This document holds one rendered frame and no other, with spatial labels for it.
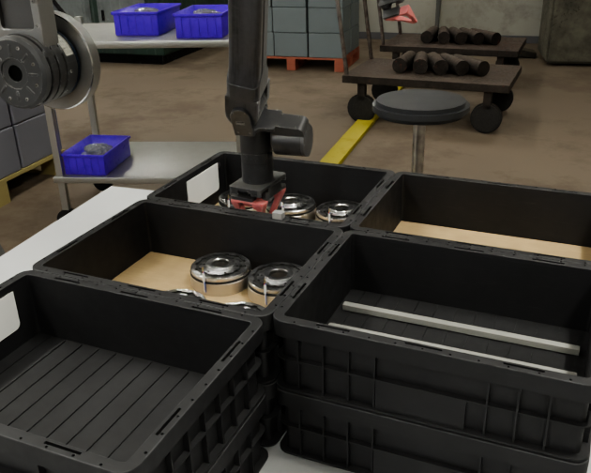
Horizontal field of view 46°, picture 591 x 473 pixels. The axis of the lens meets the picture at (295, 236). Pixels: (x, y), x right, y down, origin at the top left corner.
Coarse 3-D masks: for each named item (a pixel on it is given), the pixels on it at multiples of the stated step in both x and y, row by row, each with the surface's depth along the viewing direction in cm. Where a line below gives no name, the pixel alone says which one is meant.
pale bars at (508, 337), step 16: (352, 304) 110; (400, 320) 107; (416, 320) 106; (432, 320) 105; (480, 336) 102; (496, 336) 101; (512, 336) 101; (528, 336) 101; (464, 352) 97; (576, 352) 97; (544, 368) 94
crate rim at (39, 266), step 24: (120, 216) 122; (240, 216) 120; (72, 240) 113; (336, 240) 111; (48, 264) 107; (312, 264) 103; (144, 288) 98; (288, 288) 97; (240, 312) 91; (264, 312) 91
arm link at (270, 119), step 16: (240, 112) 115; (272, 112) 121; (240, 128) 118; (256, 128) 119; (272, 128) 118; (288, 128) 118; (304, 128) 118; (272, 144) 120; (288, 144) 119; (304, 144) 119
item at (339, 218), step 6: (324, 204) 142; (330, 204) 142; (354, 204) 143; (318, 210) 139; (324, 210) 139; (318, 216) 138; (324, 216) 137; (330, 216) 136; (336, 216) 137; (342, 216) 136
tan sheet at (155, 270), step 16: (144, 256) 130; (160, 256) 129; (176, 256) 129; (128, 272) 124; (144, 272) 124; (160, 272) 124; (176, 272) 123; (160, 288) 118; (176, 288) 118; (192, 288) 118
